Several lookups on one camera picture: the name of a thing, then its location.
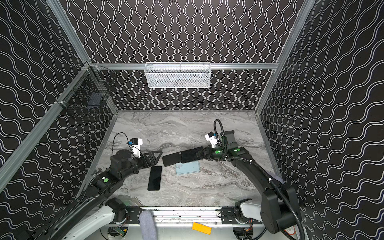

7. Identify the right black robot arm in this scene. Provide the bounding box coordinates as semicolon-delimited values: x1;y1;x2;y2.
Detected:
190;146;305;240

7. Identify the grey cloth roll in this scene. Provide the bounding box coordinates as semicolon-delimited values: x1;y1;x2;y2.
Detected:
139;211;158;240

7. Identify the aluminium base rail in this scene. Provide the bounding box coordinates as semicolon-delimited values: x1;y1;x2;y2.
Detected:
74;206;271;226

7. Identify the black phone case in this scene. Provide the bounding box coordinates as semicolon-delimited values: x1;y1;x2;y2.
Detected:
162;147;204;167

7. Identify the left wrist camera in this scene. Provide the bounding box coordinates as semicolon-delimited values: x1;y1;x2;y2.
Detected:
128;138;143;158

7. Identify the yellow card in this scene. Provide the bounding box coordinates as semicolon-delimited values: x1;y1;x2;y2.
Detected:
192;223;212;235

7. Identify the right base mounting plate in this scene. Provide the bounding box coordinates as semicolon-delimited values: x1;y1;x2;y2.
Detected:
217;207;262;225

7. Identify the base mounting plate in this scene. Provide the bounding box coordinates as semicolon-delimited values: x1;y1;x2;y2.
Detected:
217;207;262;225
109;207;143;225

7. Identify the white mesh basket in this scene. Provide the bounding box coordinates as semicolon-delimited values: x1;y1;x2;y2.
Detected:
144;62;212;89

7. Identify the black phone screen up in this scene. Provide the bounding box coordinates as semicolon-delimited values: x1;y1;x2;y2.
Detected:
147;166;163;191

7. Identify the light teal phone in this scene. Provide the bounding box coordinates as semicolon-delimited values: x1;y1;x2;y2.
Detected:
175;161;200;175

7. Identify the black wire basket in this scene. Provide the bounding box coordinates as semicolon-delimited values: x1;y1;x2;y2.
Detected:
60;66;118;122

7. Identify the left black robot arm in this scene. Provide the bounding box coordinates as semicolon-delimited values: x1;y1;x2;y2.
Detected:
16;150;163;240

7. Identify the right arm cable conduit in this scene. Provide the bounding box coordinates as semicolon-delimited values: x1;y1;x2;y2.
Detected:
212;119;306;240

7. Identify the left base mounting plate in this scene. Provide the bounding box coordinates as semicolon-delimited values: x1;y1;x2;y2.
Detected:
109;207;143;225

